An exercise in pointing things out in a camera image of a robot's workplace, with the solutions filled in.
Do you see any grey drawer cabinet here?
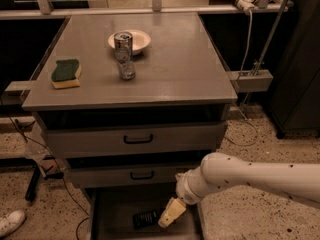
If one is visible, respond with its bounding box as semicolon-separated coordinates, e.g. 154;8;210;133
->
23;13;236;240

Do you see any white sneaker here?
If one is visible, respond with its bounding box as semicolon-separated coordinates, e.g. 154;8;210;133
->
0;210;26;237

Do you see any grey drawer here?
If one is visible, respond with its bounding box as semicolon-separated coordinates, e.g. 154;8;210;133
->
86;183;204;240
68;162;200;188
42;122;226;158

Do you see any grey middle drawer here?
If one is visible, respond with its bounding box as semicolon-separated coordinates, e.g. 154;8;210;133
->
68;162;200;188

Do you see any grey top drawer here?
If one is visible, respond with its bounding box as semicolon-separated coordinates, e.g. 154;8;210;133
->
42;122;226;158

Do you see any black rxbar chocolate bar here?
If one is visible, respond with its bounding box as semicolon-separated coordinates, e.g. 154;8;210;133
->
132;210;159;229

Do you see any black clamp tool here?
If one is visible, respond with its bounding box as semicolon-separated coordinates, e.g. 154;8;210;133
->
25;164;64;202

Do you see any black floor cable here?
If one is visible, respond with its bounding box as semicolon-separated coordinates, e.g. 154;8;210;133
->
0;97;91;240

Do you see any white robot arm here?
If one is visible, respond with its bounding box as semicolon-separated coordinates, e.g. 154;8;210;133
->
158;152;320;228

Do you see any silver drink can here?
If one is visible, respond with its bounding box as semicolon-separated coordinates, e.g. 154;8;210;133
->
114;31;136;80

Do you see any grey metal side bracket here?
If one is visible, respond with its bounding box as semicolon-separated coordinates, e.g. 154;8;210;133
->
227;70;273;93

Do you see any grey bottom drawer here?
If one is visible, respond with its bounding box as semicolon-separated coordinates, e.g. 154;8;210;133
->
86;183;204;240

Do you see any green yellow sponge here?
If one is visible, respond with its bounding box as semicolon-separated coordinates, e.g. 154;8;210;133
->
51;59;82;89

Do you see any dark cabinet on right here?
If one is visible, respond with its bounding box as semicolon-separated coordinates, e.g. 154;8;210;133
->
266;0;320;139

